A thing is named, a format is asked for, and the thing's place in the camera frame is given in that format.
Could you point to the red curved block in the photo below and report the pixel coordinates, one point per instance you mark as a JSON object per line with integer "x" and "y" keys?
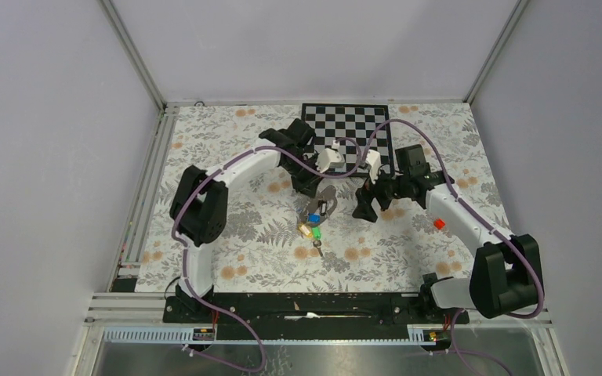
{"x": 439, "y": 223}

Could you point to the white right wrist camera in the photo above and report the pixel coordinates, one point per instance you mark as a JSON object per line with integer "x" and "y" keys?
{"x": 373, "y": 163}

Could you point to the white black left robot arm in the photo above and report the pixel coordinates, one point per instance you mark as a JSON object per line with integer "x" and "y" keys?
{"x": 199, "y": 207}

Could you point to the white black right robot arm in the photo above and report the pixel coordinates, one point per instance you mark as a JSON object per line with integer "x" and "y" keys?
{"x": 506, "y": 275}

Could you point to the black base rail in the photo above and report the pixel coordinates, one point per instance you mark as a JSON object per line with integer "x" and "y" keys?
{"x": 311, "y": 316}

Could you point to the black white chessboard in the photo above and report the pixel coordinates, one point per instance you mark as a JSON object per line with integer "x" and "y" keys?
{"x": 353, "y": 121}

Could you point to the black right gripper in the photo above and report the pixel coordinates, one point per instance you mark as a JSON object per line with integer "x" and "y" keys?
{"x": 364, "y": 210}

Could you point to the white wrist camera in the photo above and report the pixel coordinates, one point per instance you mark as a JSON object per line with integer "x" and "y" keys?
{"x": 329, "y": 158}
{"x": 373, "y": 163}

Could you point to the floral table mat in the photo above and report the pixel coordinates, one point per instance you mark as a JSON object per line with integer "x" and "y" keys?
{"x": 262, "y": 250}

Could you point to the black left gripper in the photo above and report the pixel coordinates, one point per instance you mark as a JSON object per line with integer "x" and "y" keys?
{"x": 309, "y": 186}

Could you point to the green tag key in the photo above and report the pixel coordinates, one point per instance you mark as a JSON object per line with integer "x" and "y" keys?
{"x": 316, "y": 235}

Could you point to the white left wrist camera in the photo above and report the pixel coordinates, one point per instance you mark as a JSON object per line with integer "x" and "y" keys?
{"x": 329, "y": 158}

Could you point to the blue tag key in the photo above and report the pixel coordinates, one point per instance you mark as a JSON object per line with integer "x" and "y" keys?
{"x": 314, "y": 218}

